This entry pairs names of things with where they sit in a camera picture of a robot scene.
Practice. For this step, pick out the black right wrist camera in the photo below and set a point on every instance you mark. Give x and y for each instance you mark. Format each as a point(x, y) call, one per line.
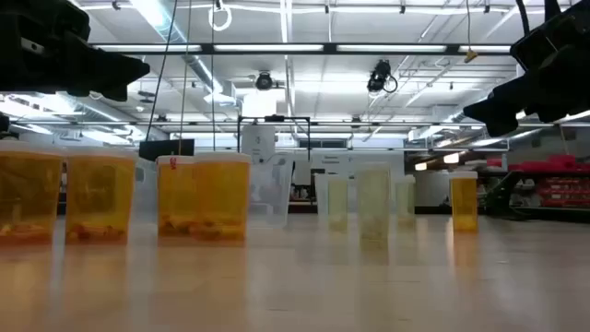
point(534, 46)

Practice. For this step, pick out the small orange pill bottle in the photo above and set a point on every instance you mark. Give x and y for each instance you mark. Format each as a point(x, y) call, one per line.
point(463, 203)

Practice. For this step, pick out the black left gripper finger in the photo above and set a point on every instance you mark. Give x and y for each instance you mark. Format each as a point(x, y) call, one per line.
point(108, 67)
point(108, 93)

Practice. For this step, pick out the white equipment sign board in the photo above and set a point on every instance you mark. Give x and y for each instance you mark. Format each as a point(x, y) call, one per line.
point(369, 157)

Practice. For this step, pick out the clear plastic bin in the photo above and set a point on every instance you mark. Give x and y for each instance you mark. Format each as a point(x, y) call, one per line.
point(321, 193)
point(273, 193)

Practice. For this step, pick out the black monitor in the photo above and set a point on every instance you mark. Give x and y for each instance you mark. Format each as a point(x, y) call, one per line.
point(166, 150)

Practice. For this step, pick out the white paper sign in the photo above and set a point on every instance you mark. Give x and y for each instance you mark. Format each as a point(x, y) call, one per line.
point(258, 140)

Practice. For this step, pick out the black dome camera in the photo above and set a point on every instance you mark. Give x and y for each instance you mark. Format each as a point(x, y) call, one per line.
point(264, 81)

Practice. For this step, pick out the shelf with red bins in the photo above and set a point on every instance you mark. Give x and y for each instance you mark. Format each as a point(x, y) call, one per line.
point(562, 163)

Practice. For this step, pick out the small pale yellow pill bottle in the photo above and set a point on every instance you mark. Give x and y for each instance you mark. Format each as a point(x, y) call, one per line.
point(338, 203)
point(405, 200)
point(374, 203)

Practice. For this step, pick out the black rail with light strips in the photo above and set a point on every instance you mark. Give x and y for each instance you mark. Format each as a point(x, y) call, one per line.
point(207, 48)

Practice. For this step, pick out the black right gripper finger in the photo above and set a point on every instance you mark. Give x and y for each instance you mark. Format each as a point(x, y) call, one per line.
point(500, 110)
point(551, 114)

